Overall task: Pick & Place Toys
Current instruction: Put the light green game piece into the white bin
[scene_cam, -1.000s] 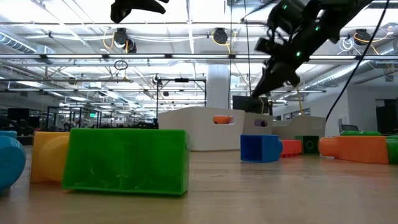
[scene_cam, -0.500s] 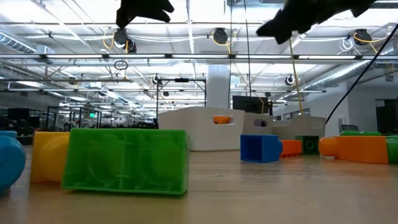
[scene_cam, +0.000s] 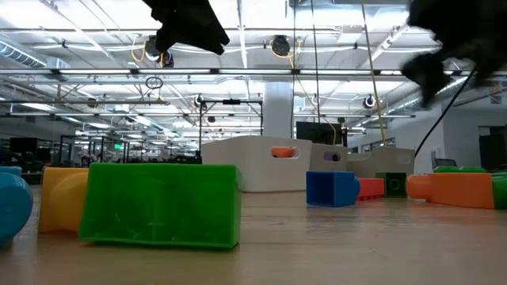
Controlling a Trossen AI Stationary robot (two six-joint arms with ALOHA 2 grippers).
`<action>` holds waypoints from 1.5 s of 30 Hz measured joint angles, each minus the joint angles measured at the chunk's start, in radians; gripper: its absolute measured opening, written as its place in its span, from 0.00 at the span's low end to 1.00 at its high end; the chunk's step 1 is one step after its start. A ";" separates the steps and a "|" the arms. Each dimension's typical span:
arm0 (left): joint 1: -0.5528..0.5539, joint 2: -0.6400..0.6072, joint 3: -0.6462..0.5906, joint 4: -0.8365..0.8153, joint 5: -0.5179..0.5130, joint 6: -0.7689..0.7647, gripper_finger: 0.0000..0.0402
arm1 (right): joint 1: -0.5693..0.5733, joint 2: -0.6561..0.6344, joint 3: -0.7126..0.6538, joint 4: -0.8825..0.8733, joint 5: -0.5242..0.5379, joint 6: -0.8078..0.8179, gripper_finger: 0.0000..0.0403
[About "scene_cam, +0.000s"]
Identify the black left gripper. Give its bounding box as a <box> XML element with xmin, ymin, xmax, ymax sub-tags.
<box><xmin>142</xmin><ymin>0</ymin><xmax>231</xmax><ymax>56</ymax></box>

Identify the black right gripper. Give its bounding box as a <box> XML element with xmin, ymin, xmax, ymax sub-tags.
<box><xmin>401</xmin><ymin>0</ymin><xmax>507</xmax><ymax>107</ymax></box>

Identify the small dark green block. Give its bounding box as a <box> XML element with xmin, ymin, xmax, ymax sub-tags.
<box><xmin>375</xmin><ymin>171</ymin><xmax>409</xmax><ymax>199</ymax></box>

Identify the large orange toy block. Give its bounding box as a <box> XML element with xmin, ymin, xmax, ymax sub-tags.
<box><xmin>406</xmin><ymin>172</ymin><xmax>496</xmax><ymax>210</ymax></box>

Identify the red-orange toy block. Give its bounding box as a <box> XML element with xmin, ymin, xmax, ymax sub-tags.
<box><xmin>357</xmin><ymin>177</ymin><xmax>386</xmax><ymax>201</ymax></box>

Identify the large green toy block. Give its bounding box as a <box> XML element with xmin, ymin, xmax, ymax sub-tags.
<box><xmin>78</xmin><ymin>162</ymin><xmax>242</xmax><ymax>249</ymax></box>

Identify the yellow toy block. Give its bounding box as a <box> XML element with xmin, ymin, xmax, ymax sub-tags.
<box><xmin>38</xmin><ymin>166</ymin><xmax>90</xmax><ymax>234</ymax></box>

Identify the light blue toy block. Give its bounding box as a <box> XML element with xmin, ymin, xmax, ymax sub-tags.
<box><xmin>0</xmin><ymin>165</ymin><xmax>34</xmax><ymax>246</ymax></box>

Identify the white building column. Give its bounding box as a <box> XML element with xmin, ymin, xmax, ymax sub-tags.
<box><xmin>263</xmin><ymin>81</ymin><xmax>294</xmax><ymax>138</ymax></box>

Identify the white plastic storage bin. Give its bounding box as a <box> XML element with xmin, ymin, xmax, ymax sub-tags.
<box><xmin>310</xmin><ymin>142</ymin><xmax>350</xmax><ymax>173</ymax></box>
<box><xmin>200</xmin><ymin>135</ymin><xmax>313</xmax><ymax>193</ymax></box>
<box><xmin>346</xmin><ymin>146</ymin><xmax>416</xmax><ymax>179</ymax></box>

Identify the black monitor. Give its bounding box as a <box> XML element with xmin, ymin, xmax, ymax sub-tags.
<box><xmin>295</xmin><ymin>121</ymin><xmax>344</xmax><ymax>146</ymax></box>

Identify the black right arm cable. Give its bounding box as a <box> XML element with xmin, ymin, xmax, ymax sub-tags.
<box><xmin>413</xmin><ymin>69</ymin><xmax>476</xmax><ymax>159</ymax></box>

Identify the yellow hanging cable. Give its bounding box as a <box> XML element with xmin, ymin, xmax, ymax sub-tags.
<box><xmin>360</xmin><ymin>0</ymin><xmax>387</xmax><ymax>147</ymax></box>

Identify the black metal stand frame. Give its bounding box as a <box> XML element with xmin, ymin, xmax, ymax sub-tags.
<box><xmin>197</xmin><ymin>98</ymin><xmax>265</xmax><ymax>139</ymax></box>

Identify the dark wall screen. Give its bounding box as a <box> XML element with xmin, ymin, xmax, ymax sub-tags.
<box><xmin>478</xmin><ymin>125</ymin><xmax>507</xmax><ymax>172</ymax></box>

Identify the black hanging cable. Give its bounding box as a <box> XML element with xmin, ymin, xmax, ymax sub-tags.
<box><xmin>310</xmin><ymin>0</ymin><xmax>322</xmax><ymax>126</ymax></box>

